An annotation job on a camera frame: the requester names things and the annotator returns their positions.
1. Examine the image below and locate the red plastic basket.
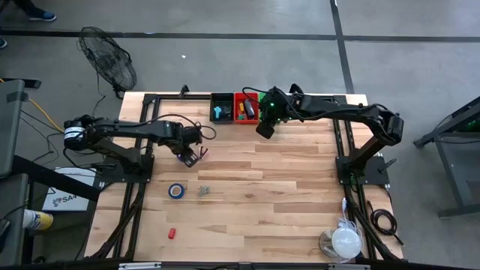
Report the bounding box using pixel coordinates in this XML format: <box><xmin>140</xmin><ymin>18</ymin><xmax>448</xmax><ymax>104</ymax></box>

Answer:
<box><xmin>233</xmin><ymin>92</ymin><xmax>260</xmax><ymax>125</ymax></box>

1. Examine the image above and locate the yellow cable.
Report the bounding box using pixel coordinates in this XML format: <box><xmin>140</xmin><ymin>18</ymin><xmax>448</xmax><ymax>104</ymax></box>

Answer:
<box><xmin>0</xmin><ymin>77</ymin><xmax>65</xmax><ymax>133</ymax></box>

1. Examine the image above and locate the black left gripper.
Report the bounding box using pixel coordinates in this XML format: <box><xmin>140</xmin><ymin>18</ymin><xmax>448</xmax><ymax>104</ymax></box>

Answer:
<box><xmin>174</xmin><ymin>142</ymin><xmax>202</xmax><ymax>168</ymax></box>

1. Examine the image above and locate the green plastic basket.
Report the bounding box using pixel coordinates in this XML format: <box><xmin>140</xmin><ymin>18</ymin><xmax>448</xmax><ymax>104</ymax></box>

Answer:
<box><xmin>258</xmin><ymin>92</ymin><xmax>271</xmax><ymax>122</ymax></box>

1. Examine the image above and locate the white cable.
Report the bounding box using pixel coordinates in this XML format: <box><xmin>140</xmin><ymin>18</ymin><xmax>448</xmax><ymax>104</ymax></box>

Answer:
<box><xmin>340</xmin><ymin>197</ymin><xmax>365</xmax><ymax>241</ymax></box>

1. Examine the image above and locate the black floor fan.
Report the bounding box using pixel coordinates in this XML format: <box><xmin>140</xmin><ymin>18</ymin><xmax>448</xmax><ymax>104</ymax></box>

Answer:
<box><xmin>77</xmin><ymin>25</ymin><xmax>138</xmax><ymax>99</ymax></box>

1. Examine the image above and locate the gray round disc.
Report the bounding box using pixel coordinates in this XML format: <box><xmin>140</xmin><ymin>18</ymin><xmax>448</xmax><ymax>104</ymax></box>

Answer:
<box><xmin>318</xmin><ymin>229</ymin><xmax>341</xmax><ymax>258</ymax></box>

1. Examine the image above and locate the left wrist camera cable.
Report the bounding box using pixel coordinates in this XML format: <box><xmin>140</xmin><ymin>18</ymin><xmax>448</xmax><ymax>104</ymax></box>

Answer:
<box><xmin>148</xmin><ymin>113</ymin><xmax>218</xmax><ymax>141</ymax></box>

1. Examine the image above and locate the white dome lamp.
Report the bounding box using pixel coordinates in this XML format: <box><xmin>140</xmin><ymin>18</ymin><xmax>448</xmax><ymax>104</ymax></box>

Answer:
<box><xmin>331</xmin><ymin>226</ymin><xmax>363</xmax><ymax>260</ymax></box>

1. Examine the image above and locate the black metal beam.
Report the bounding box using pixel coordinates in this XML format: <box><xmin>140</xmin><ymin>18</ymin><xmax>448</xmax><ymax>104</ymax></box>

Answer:
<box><xmin>13</xmin><ymin>154</ymin><xmax>102</xmax><ymax>203</ymax></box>

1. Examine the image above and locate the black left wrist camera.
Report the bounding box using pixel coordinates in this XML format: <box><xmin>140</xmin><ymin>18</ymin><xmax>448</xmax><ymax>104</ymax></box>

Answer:
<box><xmin>185</xmin><ymin>126</ymin><xmax>204</xmax><ymax>144</ymax></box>

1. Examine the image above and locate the gray equipment case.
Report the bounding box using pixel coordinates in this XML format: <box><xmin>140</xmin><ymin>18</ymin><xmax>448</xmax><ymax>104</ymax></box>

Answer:
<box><xmin>0</xmin><ymin>172</ymin><xmax>30</xmax><ymax>266</ymax></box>
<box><xmin>0</xmin><ymin>79</ymin><xmax>26</xmax><ymax>178</ymax></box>

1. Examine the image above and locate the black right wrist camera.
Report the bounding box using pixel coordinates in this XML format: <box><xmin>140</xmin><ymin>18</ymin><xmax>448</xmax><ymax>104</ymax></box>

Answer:
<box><xmin>255</xmin><ymin>120</ymin><xmax>276</xmax><ymax>140</ymax></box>

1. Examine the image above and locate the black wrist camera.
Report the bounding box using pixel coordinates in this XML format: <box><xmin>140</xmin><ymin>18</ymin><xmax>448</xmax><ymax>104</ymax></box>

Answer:
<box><xmin>255</xmin><ymin>120</ymin><xmax>276</xmax><ymax>140</ymax></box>
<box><xmin>185</xmin><ymin>126</ymin><xmax>204</xmax><ymax>144</ymax></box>

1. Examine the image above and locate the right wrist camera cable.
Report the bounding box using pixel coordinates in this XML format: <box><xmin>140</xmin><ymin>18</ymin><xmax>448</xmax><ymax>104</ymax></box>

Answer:
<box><xmin>241</xmin><ymin>86</ymin><xmax>275</xmax><ymax>104</ymax></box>

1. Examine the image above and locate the coiled black cable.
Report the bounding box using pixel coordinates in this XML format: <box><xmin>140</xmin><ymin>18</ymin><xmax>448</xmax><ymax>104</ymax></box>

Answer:
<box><xmin>366</xmin><ymin>200</ymin><xmax>405</xmax><ymax>247</ymax></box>

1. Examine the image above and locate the person's shoe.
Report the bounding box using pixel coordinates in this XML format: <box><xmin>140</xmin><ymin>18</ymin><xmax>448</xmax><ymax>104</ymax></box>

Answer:
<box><xmin>26</xmin><ymin>6</ymin><xmax>57</xmax><ymax>23</ymax></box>

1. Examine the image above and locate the gray metal workbench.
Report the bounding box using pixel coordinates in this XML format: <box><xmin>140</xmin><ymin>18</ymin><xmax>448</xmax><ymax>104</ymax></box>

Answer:
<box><xmin>412</xmin><ymin>95</ymin><xmax>480</xmax><ymax>219</ymax></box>

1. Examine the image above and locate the person's leg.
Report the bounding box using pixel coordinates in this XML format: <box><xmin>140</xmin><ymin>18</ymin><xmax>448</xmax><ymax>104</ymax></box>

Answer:
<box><xmin>13</xmin><ymin>0</ymin><xmax>38</xmax><ymax>11</ymax></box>

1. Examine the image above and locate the blue tape roll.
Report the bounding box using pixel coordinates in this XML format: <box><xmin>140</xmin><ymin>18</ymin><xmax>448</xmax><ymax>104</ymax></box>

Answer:
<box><xmin>167</xmin><ymin>182</ymin><xmax>186</xmax><ymax>200</ymax></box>

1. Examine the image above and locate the black plastic basket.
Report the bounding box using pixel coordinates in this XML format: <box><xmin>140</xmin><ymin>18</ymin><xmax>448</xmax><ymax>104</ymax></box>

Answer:
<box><xmin>209</xmin><ymin>92</ymin><xmax>236</xmax><ymax>125</ymax></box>

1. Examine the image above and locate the white printed sign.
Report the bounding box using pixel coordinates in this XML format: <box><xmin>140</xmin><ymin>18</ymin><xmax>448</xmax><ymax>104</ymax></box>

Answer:
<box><xmin>41</xmin><ymin>166</ymin><xmax>97</xmax><ymax>212</ymax></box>

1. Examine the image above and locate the yellow white spray can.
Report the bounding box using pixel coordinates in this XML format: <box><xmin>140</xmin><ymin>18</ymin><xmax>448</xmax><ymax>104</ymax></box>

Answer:
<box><xmin>22</xmin><ymin>208</ymin><xmax>54</xmax><ymax>231</ymax></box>

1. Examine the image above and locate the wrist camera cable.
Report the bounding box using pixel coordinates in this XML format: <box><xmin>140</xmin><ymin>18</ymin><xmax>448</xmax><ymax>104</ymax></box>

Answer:
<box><xmin>148</xmin><ymin>113</ymin><xmax>218</xmax><ymax>141</ymax></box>
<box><xmin>241</xmin><ymin>86</ymin><xmax>275</xmax><ymax>104</ymax></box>

